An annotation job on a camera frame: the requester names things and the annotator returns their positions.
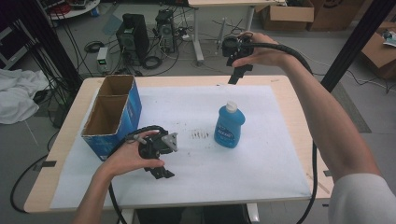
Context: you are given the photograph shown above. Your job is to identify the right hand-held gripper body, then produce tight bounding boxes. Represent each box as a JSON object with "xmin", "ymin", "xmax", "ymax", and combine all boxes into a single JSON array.
[{"xmin": 215, "ymin": 17, "xmax": 254, "ymax": 67}]

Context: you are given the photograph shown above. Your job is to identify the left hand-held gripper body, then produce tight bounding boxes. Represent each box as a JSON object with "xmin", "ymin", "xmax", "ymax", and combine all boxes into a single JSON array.
[{"xmin": 137, "ymin": 130, "xmax": 179, "ymax": 161}]

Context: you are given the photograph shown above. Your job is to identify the blue cardboard box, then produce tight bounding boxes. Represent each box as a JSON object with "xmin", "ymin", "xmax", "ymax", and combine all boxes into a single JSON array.
[{"xmin": 81, "ymin": 74, "xmax": 143, "ymax": 162}]

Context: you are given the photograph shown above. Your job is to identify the blue bottle with white cap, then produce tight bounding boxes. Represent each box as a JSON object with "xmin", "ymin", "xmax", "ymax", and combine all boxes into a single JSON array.
[{"xmin": 213, "ymin": 101, "xmax": 247, "ymax": 149}]

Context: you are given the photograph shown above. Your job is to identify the person's left hand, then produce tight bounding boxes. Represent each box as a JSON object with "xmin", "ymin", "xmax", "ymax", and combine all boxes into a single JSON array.
[{"xmin": 98, "ymin": 130, "xmax": 166, "ymax": 180}]

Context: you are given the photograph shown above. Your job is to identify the person's right hand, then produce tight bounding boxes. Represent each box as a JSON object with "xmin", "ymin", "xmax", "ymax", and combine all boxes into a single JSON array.
[{"xmin": 232, "ymin": 32, "xmax": 295, "ymax": 69}]

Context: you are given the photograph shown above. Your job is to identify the white table mat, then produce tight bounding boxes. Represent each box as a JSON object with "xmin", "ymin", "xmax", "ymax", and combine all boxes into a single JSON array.
[{"xmin": 49, "ymin": 84, "xmax": 313, "ymax": 210}]

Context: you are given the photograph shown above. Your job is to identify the light wooden table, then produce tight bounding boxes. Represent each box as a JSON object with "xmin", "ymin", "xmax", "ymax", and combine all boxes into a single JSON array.
[{"xmin": 23, "ymin": 74, "xmax": 335, "ymax": 214}]

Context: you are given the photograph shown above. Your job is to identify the white-legged desk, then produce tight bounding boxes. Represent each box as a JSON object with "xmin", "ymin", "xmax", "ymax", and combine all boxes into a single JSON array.
[{"xmin": 187, "ymin": 0, "xmax": 288, "ymax": 63}]

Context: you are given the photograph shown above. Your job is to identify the person's dark trousers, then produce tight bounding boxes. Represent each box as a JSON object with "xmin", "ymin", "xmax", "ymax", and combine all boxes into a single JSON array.
[{"xmin": 136, "ymin": 203, "xmax": 250, "ymax": 224}]

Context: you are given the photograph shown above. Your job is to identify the open brown cardboard box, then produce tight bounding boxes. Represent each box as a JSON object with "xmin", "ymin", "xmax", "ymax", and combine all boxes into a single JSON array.
[{"xmin": 261, "ymin": 0, "xmax": 316, "ymax": 32}]

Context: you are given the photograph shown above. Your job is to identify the grey open computer tower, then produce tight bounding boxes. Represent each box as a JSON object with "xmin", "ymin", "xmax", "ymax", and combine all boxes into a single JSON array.
[{"xmin": 154, "ymin": 8, "xmax": 177, "ymax": 54}]

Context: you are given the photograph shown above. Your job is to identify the black computer tower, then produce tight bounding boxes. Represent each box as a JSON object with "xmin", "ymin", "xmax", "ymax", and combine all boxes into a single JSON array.
[{"xmin": 115, "ymin": 12, "xmax": 151, "ymax": 64}]

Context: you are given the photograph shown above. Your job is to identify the small white power device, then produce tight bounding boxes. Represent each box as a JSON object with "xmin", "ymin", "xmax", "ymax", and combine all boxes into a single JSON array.
[{"xmin": 96, "ymin": 46, "xmax": 109, "ymax": 74}]

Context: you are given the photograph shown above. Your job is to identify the closed brown cardboard box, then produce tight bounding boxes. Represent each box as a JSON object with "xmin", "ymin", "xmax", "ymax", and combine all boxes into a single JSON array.
[{"xmin": 306, "ymin": 0, "xmax": 366, "ymax": 32}]

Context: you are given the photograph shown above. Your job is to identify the grey floor mat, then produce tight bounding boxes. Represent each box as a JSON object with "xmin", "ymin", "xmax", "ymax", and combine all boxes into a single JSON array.
[{"xmin": 331, "ymin": 81, "xmax": 372, "ymax": 134}]

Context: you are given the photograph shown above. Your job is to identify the brown cardboard box with papers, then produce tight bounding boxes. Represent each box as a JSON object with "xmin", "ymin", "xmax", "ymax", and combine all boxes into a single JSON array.
[{"xmin": 361, "ymin": 21, "xmax": 396, "ymax": 80}]

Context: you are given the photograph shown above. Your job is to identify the white cloth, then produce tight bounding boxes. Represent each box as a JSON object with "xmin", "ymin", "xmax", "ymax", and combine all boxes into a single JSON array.
[{"xmin": 0, "ymin": 68, "xmax": 50, "ymax": 125}]

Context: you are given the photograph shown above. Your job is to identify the round white table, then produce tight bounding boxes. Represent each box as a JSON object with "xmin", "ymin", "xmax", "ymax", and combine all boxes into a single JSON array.
[{"xmin": 46, "ymin": 0, "xmax": 101, "ymax": 21}]

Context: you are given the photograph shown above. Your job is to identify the grey metal rack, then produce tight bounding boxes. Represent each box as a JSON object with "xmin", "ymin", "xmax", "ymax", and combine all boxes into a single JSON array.
[{"xmin": 0, "ymin": 26, "xmax": 30, "ymax": 71}]

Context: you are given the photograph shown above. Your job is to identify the person's white sleeve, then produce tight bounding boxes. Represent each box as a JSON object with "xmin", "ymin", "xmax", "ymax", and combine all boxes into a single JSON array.
[{"xmin": 328, "ymin": 173, "xmax": 396, "ymax": 224}]

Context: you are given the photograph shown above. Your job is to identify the left hand-held gripper black cable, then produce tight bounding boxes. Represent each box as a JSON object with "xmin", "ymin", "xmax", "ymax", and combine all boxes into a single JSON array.
[{"xmin": 106, "ymin": 124, "xmax": 167, "ymax": 224}]

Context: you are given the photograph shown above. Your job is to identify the hand-held gripper black cable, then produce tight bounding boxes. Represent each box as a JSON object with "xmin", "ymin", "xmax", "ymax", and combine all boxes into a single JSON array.
[
  {"xmin": 106, "ymin": 124, "xmax": 167, "ymax": 224},
  {"xmin": 241, "ymin": 41, "xmax": 319, "ymax": 224}
]

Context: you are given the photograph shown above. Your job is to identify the right hand-held gripper black cable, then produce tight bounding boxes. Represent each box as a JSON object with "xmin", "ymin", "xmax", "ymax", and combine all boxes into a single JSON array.
[{"xmin": 241, "ymin": 41, "xmax": 319, "ymax": 224}]

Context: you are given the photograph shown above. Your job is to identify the small coiled black cable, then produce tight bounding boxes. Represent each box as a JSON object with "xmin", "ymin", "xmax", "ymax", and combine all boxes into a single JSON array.
[{"xmin": 84, "ymin": 40, "xmax": 106, "ymax": 54}]

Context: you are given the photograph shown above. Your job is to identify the black metal frame post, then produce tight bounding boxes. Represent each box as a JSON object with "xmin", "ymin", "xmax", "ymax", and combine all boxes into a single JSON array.
[
  {"xmin": 18, "ymin": 0, "xmax": 83, "ymax": 91},
  {"xmin": 320, "ymin": 0, "xmax": 396, "ymax": 93}
]

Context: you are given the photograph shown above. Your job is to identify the black floor cable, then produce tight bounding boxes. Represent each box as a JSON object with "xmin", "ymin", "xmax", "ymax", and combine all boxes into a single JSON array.
[{"xmin": 9, "ymin": 153, "xmax": 49, "ymax": 214}]

